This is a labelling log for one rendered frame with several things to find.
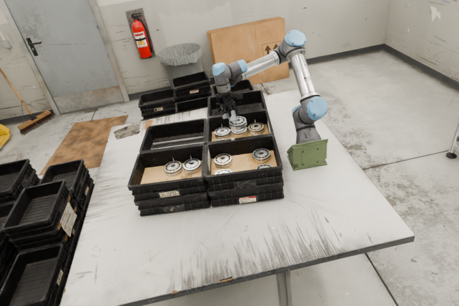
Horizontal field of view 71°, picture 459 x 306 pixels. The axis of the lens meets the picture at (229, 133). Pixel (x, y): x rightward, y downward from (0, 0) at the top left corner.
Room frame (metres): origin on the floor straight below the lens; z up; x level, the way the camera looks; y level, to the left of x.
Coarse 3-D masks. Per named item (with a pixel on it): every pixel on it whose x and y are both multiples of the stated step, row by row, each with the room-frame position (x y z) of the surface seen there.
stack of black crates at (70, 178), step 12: (48, 168) 2.25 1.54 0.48; (60, 168) 2.28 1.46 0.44; (72, 168) 2.29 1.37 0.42; (84, 168) 2.25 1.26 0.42; (48, 180) 2.17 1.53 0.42; (72, 180) 2.16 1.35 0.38; (84, 180) 2.14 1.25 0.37; (72, 192) 1.92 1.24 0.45; (84, 192) 2.07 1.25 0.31; (84, 204) 1.97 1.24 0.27; (84, 216) 1.92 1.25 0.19
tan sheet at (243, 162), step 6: (234, 156) 1.52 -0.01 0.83; (240, 156) 1.51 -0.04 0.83; (246, 156) 1.50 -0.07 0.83; (252, 156) 1.49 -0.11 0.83; (234, 162) 1.47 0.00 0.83; (240, 162) 1.46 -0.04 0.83; (246, 162) 1.45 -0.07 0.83; (252, 162) 1.44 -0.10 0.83; (270, 162) 1.41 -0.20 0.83; (216, 168) 1.44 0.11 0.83; (228, 168) 1.42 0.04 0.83; (234, 168) 1.41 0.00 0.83; (240, 168) 1.40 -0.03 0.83; (246, 168) 1.39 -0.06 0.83; (252, 168) 1.39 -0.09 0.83
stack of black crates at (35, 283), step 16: (16, 256) 1.46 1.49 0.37; (32, 256) 1.48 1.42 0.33; (48, 256) 1.48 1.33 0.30; (64, 256) 1.45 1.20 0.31; (16, 272) 1.37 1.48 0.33; (32, 272) 1.40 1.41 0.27; (48, 272) 1.38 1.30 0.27; (64, 272) 1.36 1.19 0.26; (16, 288) 1.30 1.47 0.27; (32, 288) 1.28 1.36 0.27; (48, 288) 1.18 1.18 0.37; (0, 304) 1.15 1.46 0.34; (16, 304) 1.19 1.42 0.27; (32, 304) 1.10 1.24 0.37; (48, 304) 1.12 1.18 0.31
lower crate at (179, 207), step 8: (152, 200) 1.28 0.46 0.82; (160, 200) 1.27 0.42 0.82; (168, 200) 1.27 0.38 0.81; (176, 200) 1.27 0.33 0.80; (184, 200) 1.28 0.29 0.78; (192, 200) 1.27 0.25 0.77; (200, 200) 1.27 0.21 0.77; (208, 200) 1.27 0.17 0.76; (144, 208) 1.29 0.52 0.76; (152, 208) 1.28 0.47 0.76; (160, 208) 1.28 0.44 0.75; (168, 208) 1.28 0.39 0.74; (176, 208) 1.27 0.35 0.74; (184, 208) 1.28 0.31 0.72; (192, 208) 1.27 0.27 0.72; (200, 208) 1.26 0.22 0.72; (144, 216) 1.28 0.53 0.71
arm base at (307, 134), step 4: (300, 128) 1.56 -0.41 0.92; (304, 128) 1.55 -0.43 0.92; (308, 128) 1.54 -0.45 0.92; (312, 128) 1.54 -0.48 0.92; (296, 132) 1.58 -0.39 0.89; (300, 132) 1.55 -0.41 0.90; (304, 132) 1.53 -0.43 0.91; (308, 132) 1.52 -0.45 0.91; (312, 132) 1.52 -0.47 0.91; (316, 132) 1.53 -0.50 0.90; (296, 136) 1.56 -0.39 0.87; (300, 136) 1.53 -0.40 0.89; (304, 136) 1.52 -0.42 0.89; (308, 136) 1.50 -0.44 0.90; (312, 136) 1.50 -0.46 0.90; (316, 136) 1.50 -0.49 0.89; (296, 140) 1.54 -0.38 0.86; (300, 140) 1.51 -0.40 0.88; (304, 140) 1.49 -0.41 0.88; (308, 140) 1.48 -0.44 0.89; (312, 140) 1.47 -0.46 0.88; (316, 140) 1.48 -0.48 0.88
